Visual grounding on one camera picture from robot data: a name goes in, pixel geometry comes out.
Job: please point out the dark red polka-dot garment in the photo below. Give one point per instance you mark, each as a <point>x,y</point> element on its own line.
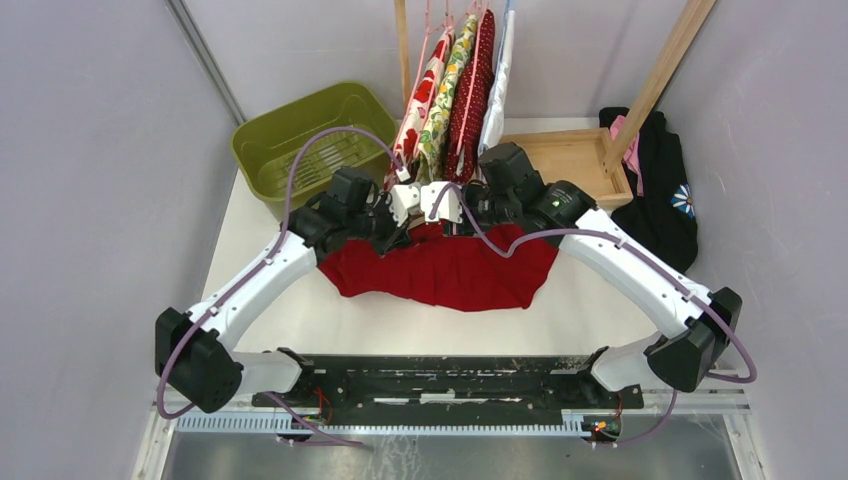
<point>470,105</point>

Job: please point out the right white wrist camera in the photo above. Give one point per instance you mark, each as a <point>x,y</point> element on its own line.
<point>442,201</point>

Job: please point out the white garment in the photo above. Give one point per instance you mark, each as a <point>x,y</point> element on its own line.
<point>486,141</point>

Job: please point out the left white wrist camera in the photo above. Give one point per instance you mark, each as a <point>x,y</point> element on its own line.
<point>405,202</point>

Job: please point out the white slotted cable duct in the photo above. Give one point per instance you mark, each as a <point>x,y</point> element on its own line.
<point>282,424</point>

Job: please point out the wooden clothes rack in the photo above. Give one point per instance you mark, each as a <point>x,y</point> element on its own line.
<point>591,157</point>

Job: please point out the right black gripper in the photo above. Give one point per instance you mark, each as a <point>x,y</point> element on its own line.
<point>467,227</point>

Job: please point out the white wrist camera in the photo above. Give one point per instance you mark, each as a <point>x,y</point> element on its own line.
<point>405,202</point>
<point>442,201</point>

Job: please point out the blue wire hanger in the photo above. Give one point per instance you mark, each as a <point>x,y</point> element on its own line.
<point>499,92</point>

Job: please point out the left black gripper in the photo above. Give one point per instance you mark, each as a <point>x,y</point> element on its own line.
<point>396,237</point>

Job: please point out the pink wire hanger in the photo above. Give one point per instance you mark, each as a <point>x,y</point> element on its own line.
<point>396,173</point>

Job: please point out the yellow floral print garment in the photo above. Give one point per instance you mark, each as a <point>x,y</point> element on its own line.
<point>433,136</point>

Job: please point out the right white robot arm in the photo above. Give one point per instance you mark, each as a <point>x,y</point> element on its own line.
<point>694,325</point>

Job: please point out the black garment with flower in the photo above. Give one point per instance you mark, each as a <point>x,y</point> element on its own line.
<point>661,216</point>

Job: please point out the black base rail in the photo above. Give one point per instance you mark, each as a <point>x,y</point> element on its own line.
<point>447,391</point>

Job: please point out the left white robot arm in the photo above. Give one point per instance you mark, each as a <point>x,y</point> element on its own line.
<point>195,350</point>

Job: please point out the green plastic basket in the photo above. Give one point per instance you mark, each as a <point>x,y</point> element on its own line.
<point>266,146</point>

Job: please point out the red poppy print garment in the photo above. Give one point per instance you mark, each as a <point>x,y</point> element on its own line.
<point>411,126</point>

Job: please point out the red skirt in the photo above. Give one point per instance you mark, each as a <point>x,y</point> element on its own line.
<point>460,273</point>

